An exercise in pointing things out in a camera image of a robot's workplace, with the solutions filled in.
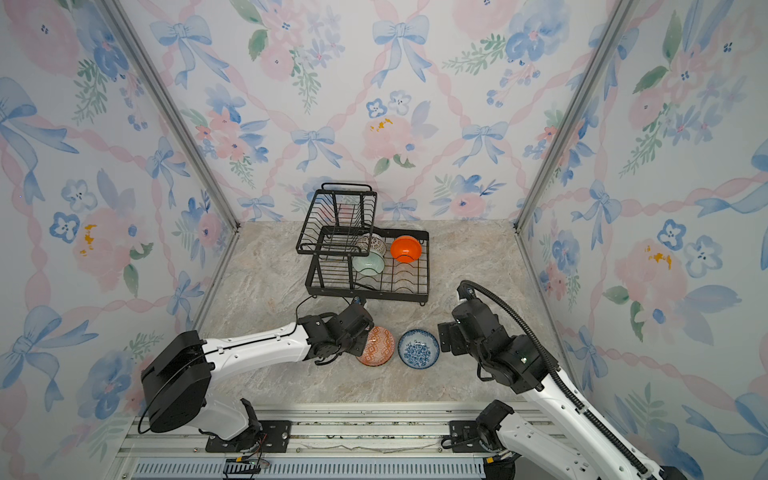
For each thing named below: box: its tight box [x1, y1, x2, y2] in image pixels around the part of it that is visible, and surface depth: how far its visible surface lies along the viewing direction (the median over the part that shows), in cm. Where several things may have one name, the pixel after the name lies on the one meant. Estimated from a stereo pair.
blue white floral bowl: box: [398, 329, 440, 370], surface depth 88 cm
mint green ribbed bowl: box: [352, 251, 385, 277], surface depth 105 cm
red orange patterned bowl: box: [356, 326, 395, 367], surface depth 87 cm
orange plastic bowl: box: [390, 235, 422, 263], surface depth 108 cm
